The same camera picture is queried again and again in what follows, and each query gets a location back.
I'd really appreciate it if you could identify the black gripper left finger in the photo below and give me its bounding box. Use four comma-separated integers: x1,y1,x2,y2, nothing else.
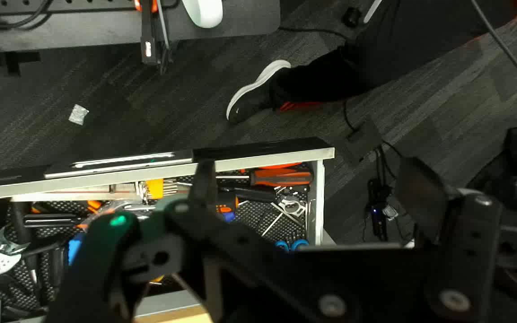
167,157,332,323

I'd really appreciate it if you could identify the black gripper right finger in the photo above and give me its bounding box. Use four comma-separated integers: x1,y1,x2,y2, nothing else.
393,155,506,323

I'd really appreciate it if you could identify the white paper scrap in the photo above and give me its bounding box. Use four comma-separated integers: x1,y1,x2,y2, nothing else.
66,102,91,127

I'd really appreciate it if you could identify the blue handled tool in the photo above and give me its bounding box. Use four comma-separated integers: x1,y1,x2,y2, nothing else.
273,236,312,252

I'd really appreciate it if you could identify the grey cable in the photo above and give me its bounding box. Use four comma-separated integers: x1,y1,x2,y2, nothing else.
470,0,517,103

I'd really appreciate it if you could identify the orange handled screwdriver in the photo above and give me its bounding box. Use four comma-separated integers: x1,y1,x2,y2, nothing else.
215,168,316,188

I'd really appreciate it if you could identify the black usb hub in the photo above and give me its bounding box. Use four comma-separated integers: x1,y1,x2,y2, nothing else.
364,177,393,242

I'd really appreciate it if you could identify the black white sneaker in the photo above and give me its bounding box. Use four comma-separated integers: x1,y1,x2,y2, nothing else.
224,57,294,125

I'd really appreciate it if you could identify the grey tool cabinet drawer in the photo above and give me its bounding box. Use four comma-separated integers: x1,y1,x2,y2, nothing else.
0,141,337,323

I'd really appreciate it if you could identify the grey cabinet with wooden top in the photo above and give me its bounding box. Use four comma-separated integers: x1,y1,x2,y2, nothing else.
131,288,212,323

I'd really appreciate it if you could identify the person leg in black trousers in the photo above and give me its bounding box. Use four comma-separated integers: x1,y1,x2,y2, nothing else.
269,0,517,114

